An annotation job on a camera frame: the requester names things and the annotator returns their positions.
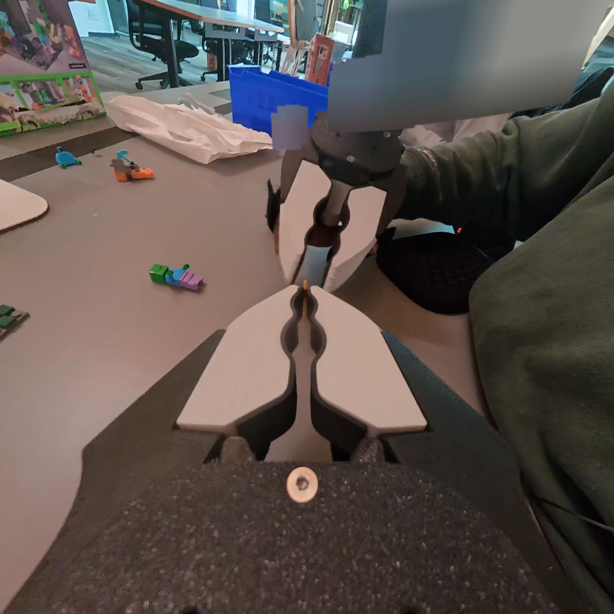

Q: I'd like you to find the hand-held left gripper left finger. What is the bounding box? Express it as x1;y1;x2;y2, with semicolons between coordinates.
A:
176;284;308;463

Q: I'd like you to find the small orange grey brick model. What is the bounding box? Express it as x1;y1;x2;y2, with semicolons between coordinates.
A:
109;150;155;182

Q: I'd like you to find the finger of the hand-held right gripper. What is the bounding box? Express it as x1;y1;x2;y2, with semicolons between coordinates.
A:
276;158;333;288
325;185;389;294

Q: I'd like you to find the white rounded board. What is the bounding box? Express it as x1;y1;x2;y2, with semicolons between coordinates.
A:
0;178;50;235

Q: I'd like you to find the orange cardboard box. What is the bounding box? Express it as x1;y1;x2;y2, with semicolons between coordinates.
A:
307;34;335;88

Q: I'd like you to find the black office chair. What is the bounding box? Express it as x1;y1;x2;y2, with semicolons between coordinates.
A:
126;0;200;91

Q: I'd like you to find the wooden top office table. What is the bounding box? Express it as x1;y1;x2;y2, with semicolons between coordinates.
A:
141;0;287;83

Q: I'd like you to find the brick set cardboard box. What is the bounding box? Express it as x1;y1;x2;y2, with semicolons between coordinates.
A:
0;0;107;137

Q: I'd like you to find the person's right forearm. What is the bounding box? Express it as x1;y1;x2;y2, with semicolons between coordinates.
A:
400;93;614;243

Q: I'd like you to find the white crumpled paper bag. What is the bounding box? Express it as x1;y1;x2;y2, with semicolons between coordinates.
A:
105;93;274;165

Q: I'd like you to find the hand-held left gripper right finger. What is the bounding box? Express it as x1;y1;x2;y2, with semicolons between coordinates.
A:
308;285;429;457

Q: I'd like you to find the dark green hoodie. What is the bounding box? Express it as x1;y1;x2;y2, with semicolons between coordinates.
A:
469;177;614;614

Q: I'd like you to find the green headed toy minifigure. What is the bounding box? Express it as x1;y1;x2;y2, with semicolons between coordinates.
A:
150;262;206;293

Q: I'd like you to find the grey brick building model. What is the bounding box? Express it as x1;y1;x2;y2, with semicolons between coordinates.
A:
0;303;31;342

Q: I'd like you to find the blue plastic bin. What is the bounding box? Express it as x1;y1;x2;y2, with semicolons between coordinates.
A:
228;65;332;137

